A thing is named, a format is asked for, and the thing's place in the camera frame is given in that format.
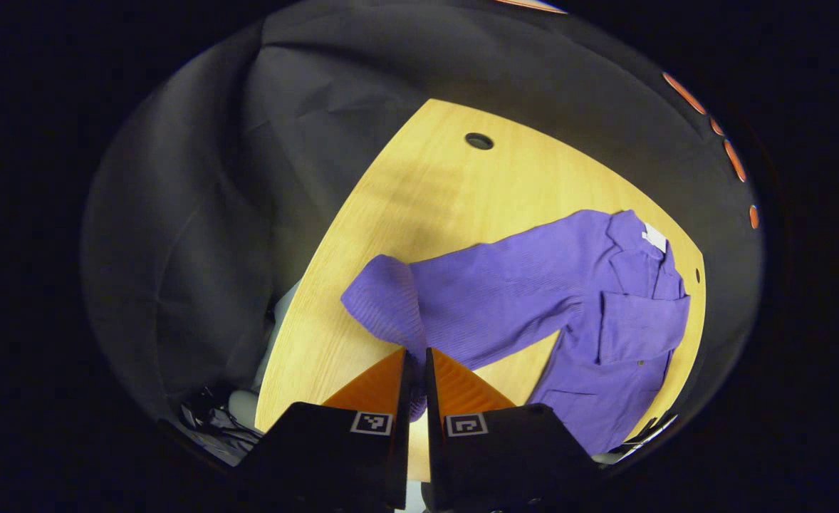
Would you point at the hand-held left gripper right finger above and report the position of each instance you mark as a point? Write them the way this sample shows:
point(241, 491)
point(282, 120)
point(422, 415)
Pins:
point(434, 463)

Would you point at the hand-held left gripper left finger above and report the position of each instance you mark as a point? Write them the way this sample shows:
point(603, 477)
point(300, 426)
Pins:
point(399, 463)

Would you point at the purple knit garment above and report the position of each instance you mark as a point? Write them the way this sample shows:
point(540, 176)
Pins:
point(505, 299)

